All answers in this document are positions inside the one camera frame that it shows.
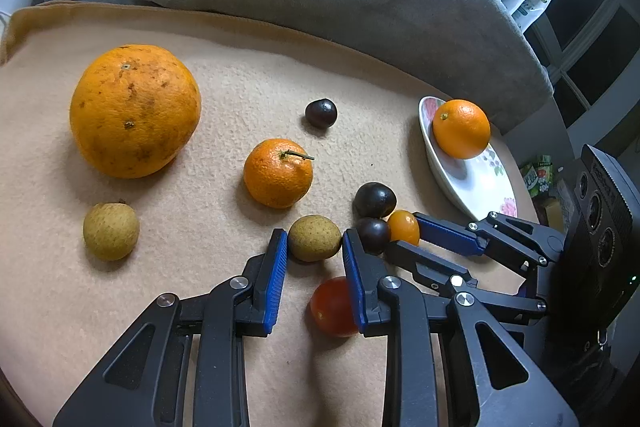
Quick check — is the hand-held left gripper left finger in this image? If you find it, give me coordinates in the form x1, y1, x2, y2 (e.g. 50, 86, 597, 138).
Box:
52, 228, 289, 427

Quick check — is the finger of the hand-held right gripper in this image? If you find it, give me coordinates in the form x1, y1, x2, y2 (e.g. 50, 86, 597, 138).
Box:
385, 241, 547, 324
414, 211, 567, 267

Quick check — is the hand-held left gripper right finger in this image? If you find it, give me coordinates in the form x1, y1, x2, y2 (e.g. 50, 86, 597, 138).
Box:
341, 228, 581, 427

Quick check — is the red tomato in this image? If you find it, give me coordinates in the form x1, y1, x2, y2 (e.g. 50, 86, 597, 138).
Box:
310, 276, 360, 338

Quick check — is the yellow-orange cherry tomato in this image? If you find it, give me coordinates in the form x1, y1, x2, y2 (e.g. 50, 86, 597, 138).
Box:
387, 210, 421, 246

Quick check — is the dark purple round fruit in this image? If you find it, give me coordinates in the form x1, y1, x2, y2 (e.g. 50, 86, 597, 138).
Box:
305, 98, 338, 129
354, 217, 391, 254
353, 182, 398, 219

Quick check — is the tan longan fruit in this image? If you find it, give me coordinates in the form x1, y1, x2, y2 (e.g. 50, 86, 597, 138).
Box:
83, 202, 140, 261
288, 215, 342, 262

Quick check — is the white floral plate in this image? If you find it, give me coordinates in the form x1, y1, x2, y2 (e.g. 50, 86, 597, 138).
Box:
418, 96, 517, 222

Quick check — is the mandarin with stem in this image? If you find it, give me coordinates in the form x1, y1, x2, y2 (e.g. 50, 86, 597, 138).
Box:
243, 138, 315, 209

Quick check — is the smooth round orange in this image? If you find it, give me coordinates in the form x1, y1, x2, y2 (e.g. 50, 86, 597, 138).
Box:
432, 99, 491, 160

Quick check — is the large spotted orange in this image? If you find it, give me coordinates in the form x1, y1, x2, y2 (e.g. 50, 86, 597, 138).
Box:
69, 44, 202, 179

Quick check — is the tan fleece blanket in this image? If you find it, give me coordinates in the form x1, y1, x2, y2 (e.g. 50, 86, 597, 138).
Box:
0, 2, 541, 427

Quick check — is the green snack packet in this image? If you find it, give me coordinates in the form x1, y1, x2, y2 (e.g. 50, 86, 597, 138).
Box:
520, 155, 553, 198

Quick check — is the dark window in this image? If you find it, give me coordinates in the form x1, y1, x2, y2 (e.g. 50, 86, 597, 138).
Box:
525, 0, 640, 122

